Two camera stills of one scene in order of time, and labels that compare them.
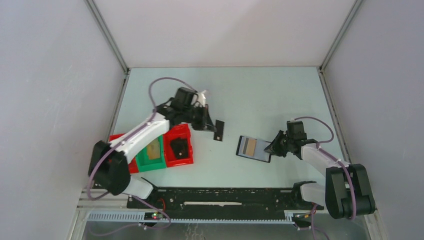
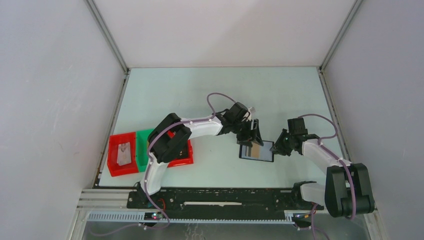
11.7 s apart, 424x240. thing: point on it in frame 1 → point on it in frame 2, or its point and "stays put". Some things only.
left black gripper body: [187, 112] → [238, 126]
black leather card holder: [253, 148] stays put
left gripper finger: [208, 125] → [244, 137]
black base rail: [223, 200] stays put
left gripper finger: [198, 117] → [257, 137]
